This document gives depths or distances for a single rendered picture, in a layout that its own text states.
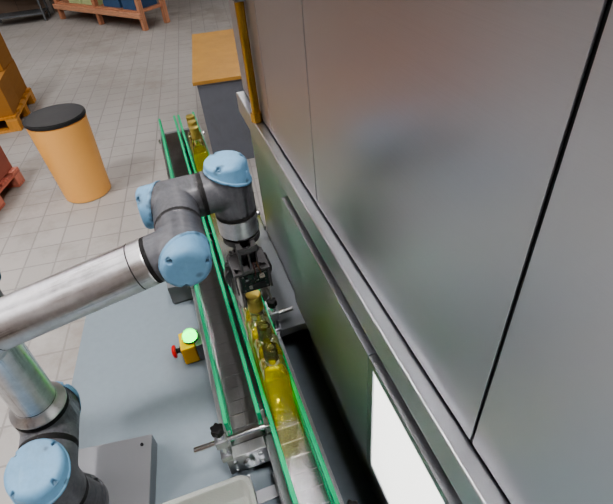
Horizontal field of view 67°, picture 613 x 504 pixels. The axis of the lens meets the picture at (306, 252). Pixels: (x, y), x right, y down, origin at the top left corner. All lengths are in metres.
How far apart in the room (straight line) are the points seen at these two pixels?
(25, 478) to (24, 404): 0.14
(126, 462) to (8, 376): 0.41
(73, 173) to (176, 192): 3.09
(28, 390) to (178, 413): 0.46
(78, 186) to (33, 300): 3.17
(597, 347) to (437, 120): 0.21
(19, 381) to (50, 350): 1.81
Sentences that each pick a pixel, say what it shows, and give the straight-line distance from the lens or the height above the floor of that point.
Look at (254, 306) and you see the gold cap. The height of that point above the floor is 1.16.
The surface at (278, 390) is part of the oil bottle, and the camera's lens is 1.05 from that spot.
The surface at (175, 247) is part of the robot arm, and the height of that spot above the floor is 1.50.
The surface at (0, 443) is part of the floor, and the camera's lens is 2.65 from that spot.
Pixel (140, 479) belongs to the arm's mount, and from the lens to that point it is 1.30.
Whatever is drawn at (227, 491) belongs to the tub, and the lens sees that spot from 1.20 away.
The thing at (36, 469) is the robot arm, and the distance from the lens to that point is 1.13.
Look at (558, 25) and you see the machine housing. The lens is 0.32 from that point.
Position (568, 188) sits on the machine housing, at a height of 1.74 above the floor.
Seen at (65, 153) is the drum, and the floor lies 0.43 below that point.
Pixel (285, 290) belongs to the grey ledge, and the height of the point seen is 0.88.
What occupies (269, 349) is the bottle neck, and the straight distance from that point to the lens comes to 1.00.
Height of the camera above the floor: 1.90
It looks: 40 degrees down
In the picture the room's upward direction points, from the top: 6 degrees counter-clockwise
